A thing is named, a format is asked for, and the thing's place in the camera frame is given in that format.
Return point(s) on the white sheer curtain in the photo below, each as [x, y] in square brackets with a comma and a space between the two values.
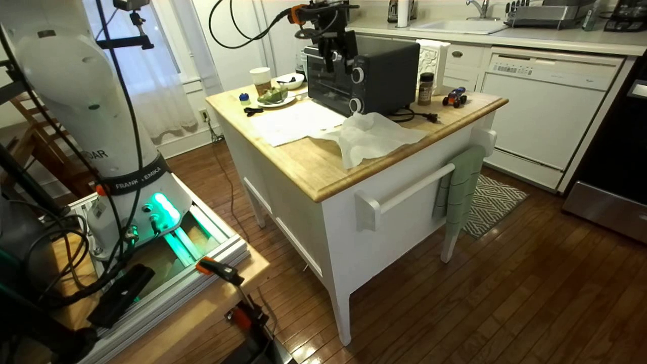
[159, 73]

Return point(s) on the wooden chair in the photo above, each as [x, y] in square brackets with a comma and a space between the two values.
[41, 141]

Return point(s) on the crumpled white paper towel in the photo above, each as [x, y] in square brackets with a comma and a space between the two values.
[371, 137]

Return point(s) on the teal hanging towel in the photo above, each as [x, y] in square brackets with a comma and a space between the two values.
[466, 189]

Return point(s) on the small toy car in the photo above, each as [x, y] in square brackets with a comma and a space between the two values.
[456, 98]

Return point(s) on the oven dial oven roof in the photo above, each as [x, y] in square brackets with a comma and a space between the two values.
[357, 73]

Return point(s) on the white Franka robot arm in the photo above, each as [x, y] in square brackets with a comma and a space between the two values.
[73, 86]

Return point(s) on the small blue object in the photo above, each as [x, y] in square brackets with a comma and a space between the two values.
[244, 98]

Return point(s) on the cream paper cup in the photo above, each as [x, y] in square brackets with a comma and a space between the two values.
[262, 78]

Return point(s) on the black toaster oven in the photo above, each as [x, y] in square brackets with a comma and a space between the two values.
[387, 80]

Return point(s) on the white dishwasher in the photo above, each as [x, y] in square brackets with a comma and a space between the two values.
[549, 108]

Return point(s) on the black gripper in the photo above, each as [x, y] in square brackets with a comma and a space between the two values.
[335, 21]

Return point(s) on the white kitchen sink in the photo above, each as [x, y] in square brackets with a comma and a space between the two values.
[461, 27]

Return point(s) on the flat black box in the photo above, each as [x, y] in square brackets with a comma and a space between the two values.
[122, 295]

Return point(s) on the teal glowing unit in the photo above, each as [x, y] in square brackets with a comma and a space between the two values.
[166, 219]

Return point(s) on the robot mounting platform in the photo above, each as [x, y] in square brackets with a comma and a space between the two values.
[202, 269]

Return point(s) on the green toy crocodile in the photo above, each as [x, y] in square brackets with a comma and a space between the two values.
[273, 96]

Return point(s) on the white paper towel roll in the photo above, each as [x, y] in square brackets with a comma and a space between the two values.
[402, 13]

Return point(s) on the small spice bottle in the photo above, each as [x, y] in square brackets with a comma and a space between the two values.
[426, 89]

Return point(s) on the oven dial nearest oven base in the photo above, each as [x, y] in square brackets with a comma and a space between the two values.
[354, 103]

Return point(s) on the large black clip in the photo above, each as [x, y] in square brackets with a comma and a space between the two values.
[253, 110]

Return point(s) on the white bowl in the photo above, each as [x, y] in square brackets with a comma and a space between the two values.
[291, 80]

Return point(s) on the metal faucet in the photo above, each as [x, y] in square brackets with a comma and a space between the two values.
[482, 8]

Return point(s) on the white base cabinets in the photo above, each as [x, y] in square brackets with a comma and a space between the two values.
[461, 62]

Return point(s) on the dark dish rack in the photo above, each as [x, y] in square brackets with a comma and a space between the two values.
[549, 13]

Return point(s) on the patterned floor rug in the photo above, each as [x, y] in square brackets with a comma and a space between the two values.
[492, 205]

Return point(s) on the white round plate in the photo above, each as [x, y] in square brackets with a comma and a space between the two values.
[280, 102]

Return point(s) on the white kitchen island cart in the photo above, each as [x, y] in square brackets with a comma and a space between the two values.
[376, 242]

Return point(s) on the white patterned container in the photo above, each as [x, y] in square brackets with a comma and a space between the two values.
[434, 60]

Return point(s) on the flat white cloth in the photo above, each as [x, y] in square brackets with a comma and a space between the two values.
[295, 122]

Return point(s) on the black kitchen stove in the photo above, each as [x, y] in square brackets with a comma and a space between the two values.
[609, 154]

